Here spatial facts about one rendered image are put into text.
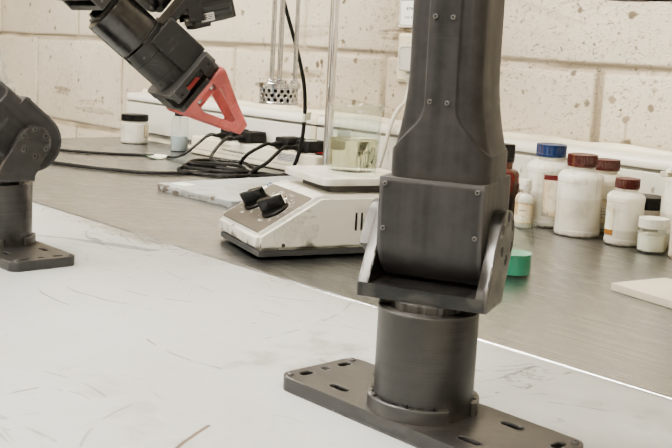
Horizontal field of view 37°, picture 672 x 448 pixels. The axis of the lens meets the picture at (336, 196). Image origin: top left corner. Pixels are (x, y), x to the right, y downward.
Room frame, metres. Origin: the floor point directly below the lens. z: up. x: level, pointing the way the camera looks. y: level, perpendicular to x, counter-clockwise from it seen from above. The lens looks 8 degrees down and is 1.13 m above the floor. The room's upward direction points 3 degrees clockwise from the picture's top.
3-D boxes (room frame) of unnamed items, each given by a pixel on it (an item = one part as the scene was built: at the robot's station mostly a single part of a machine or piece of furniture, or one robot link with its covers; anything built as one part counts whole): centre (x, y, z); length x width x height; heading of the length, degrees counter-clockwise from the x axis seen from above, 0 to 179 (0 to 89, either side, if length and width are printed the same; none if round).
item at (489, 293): (0.62, -0.06, 1.00); 0.09 x 0.06 x 0.06; 67
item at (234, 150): (1.99, 0.15, 0.92); 0.40 x 0.06 x 0.04; 43
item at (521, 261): (1.07, -0.19, 0.93); 0.04 x 0.04 x 0.06
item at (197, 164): (1.82, 0.29, 0.93); 0.34 x 0.26 x 0.06; 133
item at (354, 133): (1.18, -0.02, 1.03); 0.07 x 0.06 x 0.08; 66
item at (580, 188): (1.35, -0.33, 0.95); 0.06 x 0.06 x 0.11
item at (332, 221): (1.18, 0.01, 0.94); 0.22 x 0.13 x 0.08; 116
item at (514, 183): (1.44, -0.24, 0.95); 0.04 x 0.04 x 0.11
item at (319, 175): (1.19, -0.01, 0.98); 0.12 x 0.12 x 0.01; 25
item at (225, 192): (1.60, 0.11, 0.91); 0.30 x 0.20 x 0.01; 133
